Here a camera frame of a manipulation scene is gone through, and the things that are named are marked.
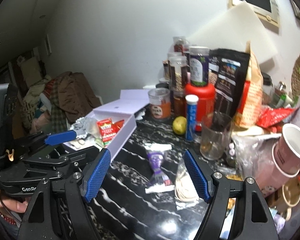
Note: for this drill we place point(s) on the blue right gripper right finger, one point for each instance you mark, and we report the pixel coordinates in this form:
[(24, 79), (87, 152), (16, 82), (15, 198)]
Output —
[(202, 183)]

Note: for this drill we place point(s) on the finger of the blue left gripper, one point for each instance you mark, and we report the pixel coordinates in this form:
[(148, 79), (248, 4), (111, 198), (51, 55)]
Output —
[(59, 138)]

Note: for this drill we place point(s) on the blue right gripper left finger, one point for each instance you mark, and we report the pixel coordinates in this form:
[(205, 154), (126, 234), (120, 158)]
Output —
[(94, 174)]

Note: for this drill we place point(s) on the clear bag of rubber bands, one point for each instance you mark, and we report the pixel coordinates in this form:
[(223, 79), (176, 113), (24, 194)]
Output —
[(184, 191)]

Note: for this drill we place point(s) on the purple silver snack packet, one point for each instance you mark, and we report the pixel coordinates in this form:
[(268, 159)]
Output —
[(159, 181)]

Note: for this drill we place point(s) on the left hand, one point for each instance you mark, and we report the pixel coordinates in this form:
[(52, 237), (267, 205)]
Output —
[(13, 205)]

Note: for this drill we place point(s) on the green plaid cloth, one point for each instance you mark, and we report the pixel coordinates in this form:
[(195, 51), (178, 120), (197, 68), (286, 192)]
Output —
[(58, 116)]

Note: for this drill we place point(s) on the black white gingham scrunchie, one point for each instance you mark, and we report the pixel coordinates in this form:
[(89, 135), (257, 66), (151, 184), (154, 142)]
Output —
[(84, 127)]

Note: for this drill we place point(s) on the brown jacket on pile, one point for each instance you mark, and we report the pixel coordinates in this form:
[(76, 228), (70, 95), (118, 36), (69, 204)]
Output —
[(75, 96)]

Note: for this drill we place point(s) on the red snack packet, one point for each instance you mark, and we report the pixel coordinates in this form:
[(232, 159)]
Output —
[(107, 130)]

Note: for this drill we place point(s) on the clear glass mug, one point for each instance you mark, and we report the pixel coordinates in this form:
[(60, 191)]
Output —
[(216, 134)]

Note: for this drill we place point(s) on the yellow lemon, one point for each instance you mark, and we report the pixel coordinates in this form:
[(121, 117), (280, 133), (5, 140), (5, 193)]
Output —
[(179, 125)]

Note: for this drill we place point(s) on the red plastic canister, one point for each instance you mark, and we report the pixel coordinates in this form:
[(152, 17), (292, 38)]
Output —
[(206, 97)]

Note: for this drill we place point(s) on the blue effervescent tablet tube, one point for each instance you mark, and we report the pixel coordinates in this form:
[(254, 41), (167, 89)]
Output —
[(191, 113)]

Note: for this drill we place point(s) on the white open gift box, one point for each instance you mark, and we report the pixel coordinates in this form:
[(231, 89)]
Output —
[(131, 101)]

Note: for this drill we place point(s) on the orange printed snack bag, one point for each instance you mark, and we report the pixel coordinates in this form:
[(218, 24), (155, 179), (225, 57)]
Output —
[(251, 100)]

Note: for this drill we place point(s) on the pink paper cup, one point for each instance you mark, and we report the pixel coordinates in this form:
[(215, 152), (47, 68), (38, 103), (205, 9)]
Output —
[(287, 150)]

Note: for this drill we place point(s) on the red crinkled snack bag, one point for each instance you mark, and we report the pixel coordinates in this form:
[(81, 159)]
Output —
[(271, 116)]

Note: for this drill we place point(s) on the clear jar orange contents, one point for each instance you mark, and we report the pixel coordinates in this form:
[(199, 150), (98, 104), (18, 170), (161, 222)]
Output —
[(160, 104)]

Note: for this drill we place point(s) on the black standing food pouch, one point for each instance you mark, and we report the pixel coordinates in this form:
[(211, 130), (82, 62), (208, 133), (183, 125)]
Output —
[(229, 70)]

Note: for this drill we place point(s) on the clear jar brown sticks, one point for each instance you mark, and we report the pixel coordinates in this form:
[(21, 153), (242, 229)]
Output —
[(178, 72)]

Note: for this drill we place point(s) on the dark jar white label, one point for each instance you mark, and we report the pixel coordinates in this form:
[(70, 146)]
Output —
[(199, 66)]

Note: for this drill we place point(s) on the tall jar red contents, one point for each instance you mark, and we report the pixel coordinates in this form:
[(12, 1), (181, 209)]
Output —
[(178, 44)]

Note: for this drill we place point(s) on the white foam board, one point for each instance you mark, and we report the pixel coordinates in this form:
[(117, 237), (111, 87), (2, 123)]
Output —
[(233, 29)]

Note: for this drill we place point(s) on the wall intercom panel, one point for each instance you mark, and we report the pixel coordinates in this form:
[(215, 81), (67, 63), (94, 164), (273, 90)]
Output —
[(266, 10)]

